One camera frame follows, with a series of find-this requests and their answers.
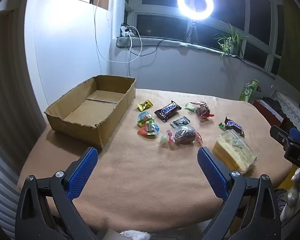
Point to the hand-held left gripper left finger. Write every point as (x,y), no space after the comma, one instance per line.
(82,170)

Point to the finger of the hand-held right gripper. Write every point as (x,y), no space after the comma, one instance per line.
(298,136)
(278,133)

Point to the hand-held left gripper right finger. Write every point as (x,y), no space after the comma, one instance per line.
(212,172)

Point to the yellow sponge cake package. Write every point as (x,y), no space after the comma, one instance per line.
(233,152)

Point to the chocolate cake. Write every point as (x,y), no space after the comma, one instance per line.
(202,110)
(185,134)

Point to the green jelly candy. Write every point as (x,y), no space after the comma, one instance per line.
(164,138)

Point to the cardboard box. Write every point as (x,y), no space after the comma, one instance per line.
(90,110)

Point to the orange rimmed jelly cup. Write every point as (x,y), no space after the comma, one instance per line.
(150,129)

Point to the blue rimmed jelly cup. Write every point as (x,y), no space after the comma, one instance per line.
(144,118)

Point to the person's right forearm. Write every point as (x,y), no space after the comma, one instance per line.
(293,187)

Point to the white lace cloth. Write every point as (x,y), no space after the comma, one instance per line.
(292,107)

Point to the small brown chocolate bar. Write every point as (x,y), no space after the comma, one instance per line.
(234,126)

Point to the small green candy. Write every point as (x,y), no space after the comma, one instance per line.
(222,126)

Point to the green printed box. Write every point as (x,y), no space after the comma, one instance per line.
(248,90)

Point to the orange blanket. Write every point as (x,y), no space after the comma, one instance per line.
(140,180)

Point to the small black snack packet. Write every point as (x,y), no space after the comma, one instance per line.
(180,122)

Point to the large brown chocolate bar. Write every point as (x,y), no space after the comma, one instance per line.
(168,110)

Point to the white fluffy clothing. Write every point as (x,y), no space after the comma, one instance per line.
(136,234)

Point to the gold wrapped candy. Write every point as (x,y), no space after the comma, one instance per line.
(145,105)

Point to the dark curtain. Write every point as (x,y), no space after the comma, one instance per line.
(295,42)

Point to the potted green plant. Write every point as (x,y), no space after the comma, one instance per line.
(228,41)

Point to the black tripod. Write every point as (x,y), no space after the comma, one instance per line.
(193,30)

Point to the grey windowsill cloth roll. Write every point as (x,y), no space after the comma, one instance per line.
(150,42)

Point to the white power strip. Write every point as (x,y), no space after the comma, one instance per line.
(125,31)

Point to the white window frame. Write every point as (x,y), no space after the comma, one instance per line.
(140,8)

